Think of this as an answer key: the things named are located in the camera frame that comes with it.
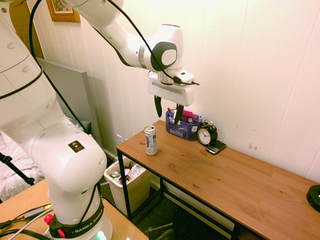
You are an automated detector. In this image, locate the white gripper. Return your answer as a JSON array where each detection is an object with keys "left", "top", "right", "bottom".
[{"left": 147, "top": 77, "right": 196, "bottom": 126}]

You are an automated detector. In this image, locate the white plastic bottle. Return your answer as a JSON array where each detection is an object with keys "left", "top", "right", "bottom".
[{"left": 144, "top": 124, "right": 159, "bottom": 156}]

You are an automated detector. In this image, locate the beige plastic trash bin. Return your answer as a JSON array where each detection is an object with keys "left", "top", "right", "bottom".
[{"left": 103, "top": 156, "right": 152, "bottom": 216}]

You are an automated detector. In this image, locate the pink sticky note pad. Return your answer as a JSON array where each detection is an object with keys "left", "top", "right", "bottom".
[{"left": 181, "top": 107, "right": 196, "bottom": 121}]

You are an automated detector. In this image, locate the blue mesh desk organizer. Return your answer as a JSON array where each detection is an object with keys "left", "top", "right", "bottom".
[{"left": 165, "top": 109, "right": 203, "bottom": 142}]

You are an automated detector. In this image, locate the black twin-bell alarm clock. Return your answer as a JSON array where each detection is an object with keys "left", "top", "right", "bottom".
[{"left": 196, "top": 119, "right": 218, "bottom": 146}]

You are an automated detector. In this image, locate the black mobile phone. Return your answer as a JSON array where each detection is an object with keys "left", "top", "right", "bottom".
[{"left": 205, "top": 140, "right": 227, "bottom": 155}]

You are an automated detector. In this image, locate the crumpled snack wrapper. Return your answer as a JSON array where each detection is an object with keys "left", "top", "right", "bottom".
[{"left": 128, "top": 164, "right": 146, "bottom": 180}]

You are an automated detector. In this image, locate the grey flat headboard panel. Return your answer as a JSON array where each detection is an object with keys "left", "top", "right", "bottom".
[{"left": 36, "top": 57, "right": 103, "bottom": 148}]

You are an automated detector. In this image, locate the black metal clamp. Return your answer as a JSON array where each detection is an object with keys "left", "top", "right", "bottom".
[{"left": 146, "top": 222, "right": 176, "bottom": 240}]

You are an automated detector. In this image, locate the wooden framed picture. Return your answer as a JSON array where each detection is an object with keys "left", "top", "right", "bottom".
[{"left": 46, "top": 0, "right": 81, "bottom": 23}]

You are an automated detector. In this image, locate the window blind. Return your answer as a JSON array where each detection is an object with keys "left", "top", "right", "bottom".
[{"left": 9, "top": 1, "right": 45, "bottom": 60}]

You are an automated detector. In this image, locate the black tripod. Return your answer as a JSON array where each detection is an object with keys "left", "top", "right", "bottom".
[{"left": 0, "top": 151, "right": 36, "bottom": 186}]

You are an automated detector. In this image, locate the white patterned bed cover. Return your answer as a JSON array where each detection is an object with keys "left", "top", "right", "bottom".
[{"left": 0, "top": 132, "right": 46, "bottom": 202}]

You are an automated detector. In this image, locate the black round lamp base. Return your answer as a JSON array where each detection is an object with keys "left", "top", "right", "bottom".
[{"left": 306, "top": 184, "right": 320, "bottom": 213}]

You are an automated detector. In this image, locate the thin black camera cable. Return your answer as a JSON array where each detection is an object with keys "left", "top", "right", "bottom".
[{"left": 28, "top": 0, "right": 200, "bottom": 137}]

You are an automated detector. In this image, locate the wooden desk black metal frame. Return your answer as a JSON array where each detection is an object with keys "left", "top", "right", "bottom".
[{"left": 116, "top": 119, "right": 320, "bottom": 240}]

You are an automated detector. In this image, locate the small cable adapter box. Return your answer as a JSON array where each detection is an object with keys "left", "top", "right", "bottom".
[{"left": 23, "top": 207, "right": 46, "bottom": 219}]

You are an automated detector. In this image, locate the grey cable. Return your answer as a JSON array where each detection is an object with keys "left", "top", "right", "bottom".
[{"left": 13, "top": 214, "right": 51, "bottom": 235}]

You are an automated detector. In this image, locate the thick black power cable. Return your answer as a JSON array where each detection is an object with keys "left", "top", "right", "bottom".
[{"left": 0, "top": 228, "right": 51, "bottom": 240}]

